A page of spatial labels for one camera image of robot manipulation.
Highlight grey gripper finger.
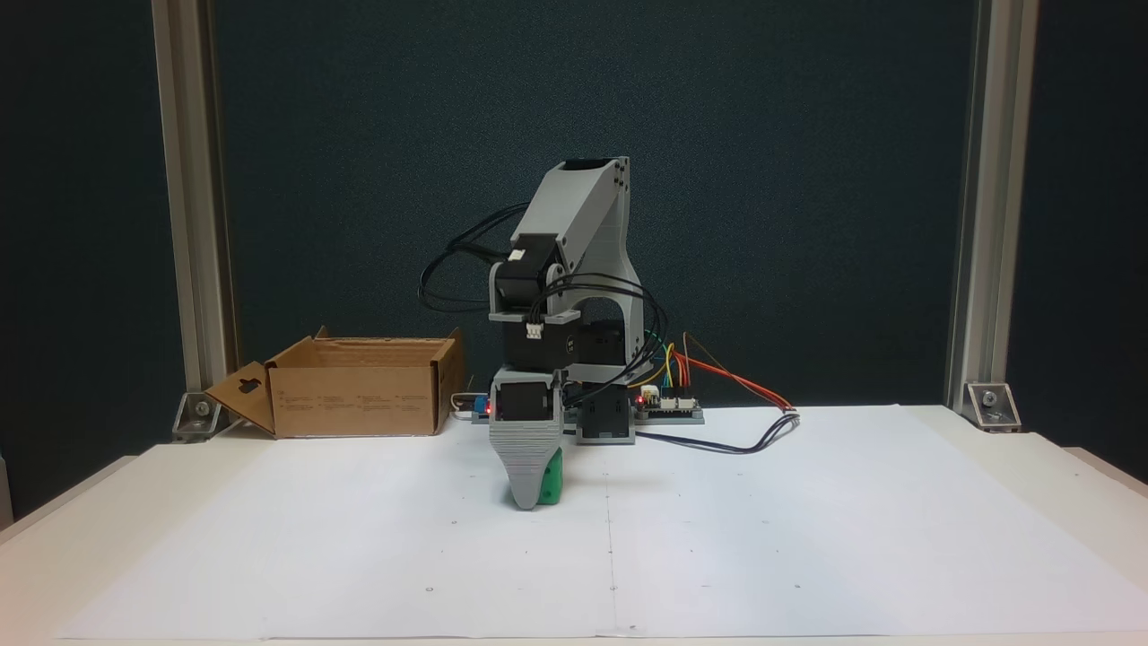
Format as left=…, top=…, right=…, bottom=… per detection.
left=489, top=420, right=564, bottom=511

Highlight green dice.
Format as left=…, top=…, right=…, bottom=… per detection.
left=536, top=447, right=564, bottom=506

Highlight small controller circuit board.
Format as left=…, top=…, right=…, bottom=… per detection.
left=632, top=384, right=705, bottom=424

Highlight open cardboard box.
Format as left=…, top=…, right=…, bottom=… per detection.
left=204, top=327, right=465, bottom=441

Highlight coloured jumper wires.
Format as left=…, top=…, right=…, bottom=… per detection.
left=641, top=329, right=696, bottom=391

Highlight black servo cable loops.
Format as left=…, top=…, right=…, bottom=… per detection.
left=419, top=202, right=530, bottom=315
left=538, top=274, right=669, bottom=396

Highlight orange and red wires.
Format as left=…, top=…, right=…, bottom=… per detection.
left=677, top=332, right=795, bottom=414

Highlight long black cable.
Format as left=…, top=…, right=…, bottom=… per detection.
left=628, top=408, right=801, bottom=456

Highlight metal corner bracket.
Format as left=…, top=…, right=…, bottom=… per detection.
left=964, top=382, right=1023, bottom=433
left=172, top=390, right=223, bottom=443

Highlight aluminium frame post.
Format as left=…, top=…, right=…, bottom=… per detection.
left=944, top=0, right=1041, bottom=409
left=151, top=0, right=241, bottom=400

